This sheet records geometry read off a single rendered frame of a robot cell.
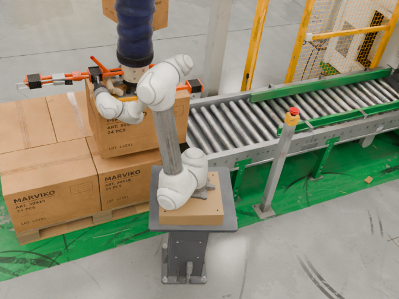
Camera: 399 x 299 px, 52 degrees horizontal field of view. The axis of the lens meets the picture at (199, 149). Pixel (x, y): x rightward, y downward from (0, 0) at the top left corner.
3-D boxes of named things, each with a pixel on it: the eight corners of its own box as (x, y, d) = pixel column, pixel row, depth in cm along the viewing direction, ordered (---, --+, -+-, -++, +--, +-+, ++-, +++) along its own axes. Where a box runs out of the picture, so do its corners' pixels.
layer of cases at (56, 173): (139, 117, 392) (139, 81, 365) (177, 191, 327) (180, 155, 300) (3, 142, 350) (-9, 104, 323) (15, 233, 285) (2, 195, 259)
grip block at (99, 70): (100, 73, 258) (100, 64, 254) (104, 81, 252) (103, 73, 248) (86, 75, 255) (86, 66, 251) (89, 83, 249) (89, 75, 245)
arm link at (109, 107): (90, 102, 232) (110, 110, 241) (97, 118, 222) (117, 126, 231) (100, 88, 228) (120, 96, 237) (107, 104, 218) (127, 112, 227)
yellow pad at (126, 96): (162, 87, 271) (162, 80, 268) (167, 95, 265) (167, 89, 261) (110, 94, 260) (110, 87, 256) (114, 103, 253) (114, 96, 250)
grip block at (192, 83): (197, 85, 259) (198, 78, 256) (202, 92, 253) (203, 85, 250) (184, 86, 256) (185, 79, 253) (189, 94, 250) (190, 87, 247)
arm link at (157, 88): (199, 193, 225) (180, 220, 210) (174, 187, 232) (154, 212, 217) (181, 61, 182) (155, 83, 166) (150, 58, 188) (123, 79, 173)
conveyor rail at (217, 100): (374, 81, 430) (382, 66, 417) (377, 84, 427) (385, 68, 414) (166, 122, 349) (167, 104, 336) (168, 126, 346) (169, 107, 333)
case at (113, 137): (167, 110, 320) (169, 64, 293) (185, 142, 293) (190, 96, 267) (88, 123, 299) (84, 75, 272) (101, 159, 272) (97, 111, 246)
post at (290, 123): (265, 206, 344) (294, 110, 277) (269, 212, 339) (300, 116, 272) (257, 207, 341) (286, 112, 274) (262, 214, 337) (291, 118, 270)
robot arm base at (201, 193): (214, 201, 233) (214, 194, 230) (174, 196, 235) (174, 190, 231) (216, 179, 247) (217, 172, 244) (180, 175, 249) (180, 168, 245)
